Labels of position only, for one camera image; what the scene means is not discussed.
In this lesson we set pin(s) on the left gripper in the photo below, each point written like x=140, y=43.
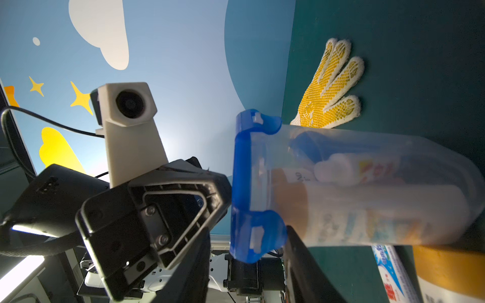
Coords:
x=130, y=230

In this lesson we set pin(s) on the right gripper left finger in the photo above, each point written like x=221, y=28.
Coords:
x=189, y=283

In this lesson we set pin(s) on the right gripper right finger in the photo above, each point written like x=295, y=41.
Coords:
x=305, y=280

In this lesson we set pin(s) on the blue-lid toiletry cup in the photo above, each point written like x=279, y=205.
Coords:
x=353, y=188

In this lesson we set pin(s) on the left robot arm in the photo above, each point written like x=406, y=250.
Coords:
x=225, y=273

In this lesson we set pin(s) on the white blue toothpaste tube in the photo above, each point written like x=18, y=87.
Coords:
x=396, y=282

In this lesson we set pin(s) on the yellow work glove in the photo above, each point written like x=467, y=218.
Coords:
x=326, y=102

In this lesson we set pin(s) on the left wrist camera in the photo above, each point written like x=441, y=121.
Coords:
x=125, y=112

